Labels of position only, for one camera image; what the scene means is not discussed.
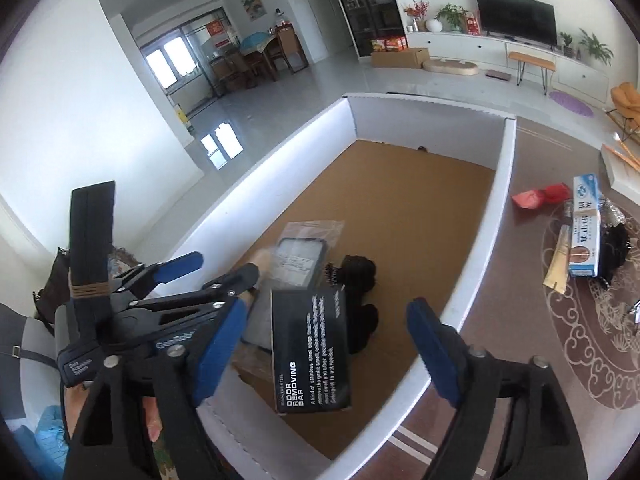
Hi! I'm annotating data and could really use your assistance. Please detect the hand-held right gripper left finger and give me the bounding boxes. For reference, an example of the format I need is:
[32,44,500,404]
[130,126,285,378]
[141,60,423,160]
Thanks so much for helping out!
[62,295,249,480]

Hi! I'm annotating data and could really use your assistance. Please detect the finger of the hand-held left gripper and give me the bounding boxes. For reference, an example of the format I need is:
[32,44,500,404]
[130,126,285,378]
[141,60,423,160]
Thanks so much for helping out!
[130,262,261,325]
[112,252,204,302]

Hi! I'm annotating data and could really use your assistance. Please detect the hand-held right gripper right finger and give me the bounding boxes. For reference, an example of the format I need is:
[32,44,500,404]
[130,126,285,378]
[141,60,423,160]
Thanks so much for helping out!
[406,297,588,480]

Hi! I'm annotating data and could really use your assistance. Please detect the phone case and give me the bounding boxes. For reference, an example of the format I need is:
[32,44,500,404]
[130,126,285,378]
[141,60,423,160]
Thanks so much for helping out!
[240,219,346,348]

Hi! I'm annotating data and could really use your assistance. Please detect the black printed box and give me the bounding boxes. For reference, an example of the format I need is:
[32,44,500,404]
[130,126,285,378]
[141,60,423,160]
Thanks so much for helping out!
[270,284,352,415]

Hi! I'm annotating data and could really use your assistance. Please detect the black studded hair accessory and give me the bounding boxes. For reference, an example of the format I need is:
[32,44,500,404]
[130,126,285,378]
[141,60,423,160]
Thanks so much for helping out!
[322,255,377,294]

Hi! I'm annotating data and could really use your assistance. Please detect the beige sticks packet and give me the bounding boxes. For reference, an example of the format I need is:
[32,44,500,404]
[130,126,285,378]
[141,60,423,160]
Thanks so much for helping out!
[544,225,573,294]

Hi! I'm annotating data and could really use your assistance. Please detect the white cardboard box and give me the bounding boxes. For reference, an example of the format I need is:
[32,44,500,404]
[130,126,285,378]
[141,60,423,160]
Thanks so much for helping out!
[134,92,518,480]

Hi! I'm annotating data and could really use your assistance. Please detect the red packet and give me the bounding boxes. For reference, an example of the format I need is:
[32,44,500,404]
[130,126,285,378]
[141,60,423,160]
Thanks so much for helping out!
[511,183,571,209]

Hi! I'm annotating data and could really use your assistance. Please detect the blue white toothpaste box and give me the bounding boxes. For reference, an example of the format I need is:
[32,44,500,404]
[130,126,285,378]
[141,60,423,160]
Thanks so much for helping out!
[567,174,602,277]

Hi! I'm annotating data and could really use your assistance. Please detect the rhinestone hair claw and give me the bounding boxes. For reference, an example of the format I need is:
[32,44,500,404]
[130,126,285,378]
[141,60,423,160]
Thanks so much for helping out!
[602,199,626,226]

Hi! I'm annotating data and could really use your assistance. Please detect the person's left hand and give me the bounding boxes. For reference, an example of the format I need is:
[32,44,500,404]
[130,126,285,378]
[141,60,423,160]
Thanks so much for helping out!
[62,384,89,443]

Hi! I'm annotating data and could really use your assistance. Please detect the brown bag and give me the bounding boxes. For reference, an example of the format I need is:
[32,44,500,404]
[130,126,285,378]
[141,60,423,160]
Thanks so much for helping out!
[34,247,73,323]

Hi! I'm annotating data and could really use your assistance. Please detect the wooden dining table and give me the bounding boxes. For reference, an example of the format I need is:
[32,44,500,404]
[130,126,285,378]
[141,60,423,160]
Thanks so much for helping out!
[237,32,281,83]

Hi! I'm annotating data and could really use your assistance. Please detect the wooden dining chair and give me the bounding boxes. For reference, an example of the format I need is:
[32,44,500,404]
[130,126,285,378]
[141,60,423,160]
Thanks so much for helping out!
[270,35,307,75]

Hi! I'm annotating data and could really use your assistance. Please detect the white flat box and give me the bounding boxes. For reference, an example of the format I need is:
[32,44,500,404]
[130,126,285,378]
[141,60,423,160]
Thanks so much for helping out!
[600,130,640,196]

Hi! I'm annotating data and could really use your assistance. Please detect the purple round mat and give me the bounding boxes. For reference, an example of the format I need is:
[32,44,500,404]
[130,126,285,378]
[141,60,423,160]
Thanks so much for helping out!
[549,91,593,118]

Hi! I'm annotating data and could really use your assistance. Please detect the beige oval cushion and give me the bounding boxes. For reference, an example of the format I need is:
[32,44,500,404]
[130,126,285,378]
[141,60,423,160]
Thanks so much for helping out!
[422,58,480,78]

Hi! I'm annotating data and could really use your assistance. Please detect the brown cardboard carton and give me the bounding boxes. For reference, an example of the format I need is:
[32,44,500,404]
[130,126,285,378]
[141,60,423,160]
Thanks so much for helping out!
[371,47,431,69]

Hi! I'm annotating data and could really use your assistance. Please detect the orange snack boxes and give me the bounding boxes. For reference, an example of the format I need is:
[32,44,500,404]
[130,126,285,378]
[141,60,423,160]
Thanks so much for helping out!
[371,36,408,53]

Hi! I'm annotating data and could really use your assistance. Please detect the white television cabinet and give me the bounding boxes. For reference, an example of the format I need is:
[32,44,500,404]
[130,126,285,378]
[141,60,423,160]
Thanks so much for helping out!
[406,31,613,106]

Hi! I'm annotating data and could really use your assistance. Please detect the wooden bench with metal legs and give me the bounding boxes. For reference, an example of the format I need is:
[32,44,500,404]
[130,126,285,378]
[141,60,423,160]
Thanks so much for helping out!
[507,51,557,95]

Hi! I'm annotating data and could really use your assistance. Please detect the orange rocking chair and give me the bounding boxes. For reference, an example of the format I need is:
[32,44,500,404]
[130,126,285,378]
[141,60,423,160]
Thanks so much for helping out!
[607,82,640,133]

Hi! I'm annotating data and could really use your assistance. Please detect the black display cabinet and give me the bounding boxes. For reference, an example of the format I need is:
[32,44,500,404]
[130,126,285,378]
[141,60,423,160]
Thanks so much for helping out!
[324,0,406,58]

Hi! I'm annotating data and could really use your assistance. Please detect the red flowers in vase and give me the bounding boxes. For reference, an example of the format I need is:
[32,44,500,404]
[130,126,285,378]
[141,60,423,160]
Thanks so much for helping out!
[402,1,431,32]

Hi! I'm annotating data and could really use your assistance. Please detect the bushy green potted plant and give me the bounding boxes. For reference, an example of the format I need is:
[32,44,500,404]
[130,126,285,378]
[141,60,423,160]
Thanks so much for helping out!
[435,4,468,33]

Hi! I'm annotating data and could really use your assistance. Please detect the large leafy potted plant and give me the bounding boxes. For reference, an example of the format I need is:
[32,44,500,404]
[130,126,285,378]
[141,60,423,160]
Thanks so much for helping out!
[577,28,615,67]

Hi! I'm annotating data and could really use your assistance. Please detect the black television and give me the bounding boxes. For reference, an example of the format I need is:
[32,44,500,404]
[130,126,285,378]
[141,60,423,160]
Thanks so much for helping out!
[474,0,558,47]

